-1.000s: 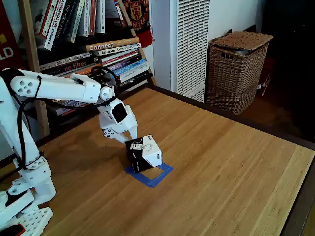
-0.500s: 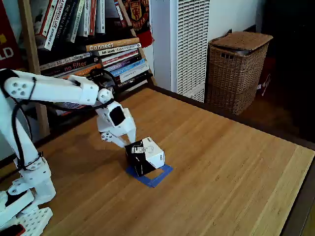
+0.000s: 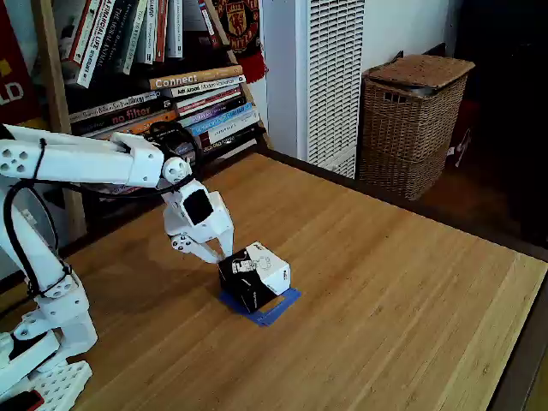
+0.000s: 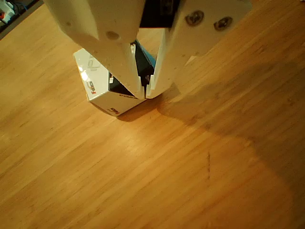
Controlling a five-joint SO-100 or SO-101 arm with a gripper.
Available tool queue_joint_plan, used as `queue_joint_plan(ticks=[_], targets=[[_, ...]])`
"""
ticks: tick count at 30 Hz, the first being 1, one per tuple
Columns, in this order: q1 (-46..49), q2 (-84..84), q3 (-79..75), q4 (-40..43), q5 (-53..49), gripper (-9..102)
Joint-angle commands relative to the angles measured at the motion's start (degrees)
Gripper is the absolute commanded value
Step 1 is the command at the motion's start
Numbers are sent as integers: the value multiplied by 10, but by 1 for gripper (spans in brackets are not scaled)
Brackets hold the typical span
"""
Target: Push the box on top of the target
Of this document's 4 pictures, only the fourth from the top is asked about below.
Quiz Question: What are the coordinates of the blue tape square target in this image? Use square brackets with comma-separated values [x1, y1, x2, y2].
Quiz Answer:
[137, 40, 157, 69]

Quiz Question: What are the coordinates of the black and white cardboard box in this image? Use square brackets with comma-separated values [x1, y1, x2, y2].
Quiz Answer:
[72, 39, 158, 117]

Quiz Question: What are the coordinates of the white power strip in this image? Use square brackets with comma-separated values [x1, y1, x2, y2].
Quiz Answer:
[0, 1, 15, 23]

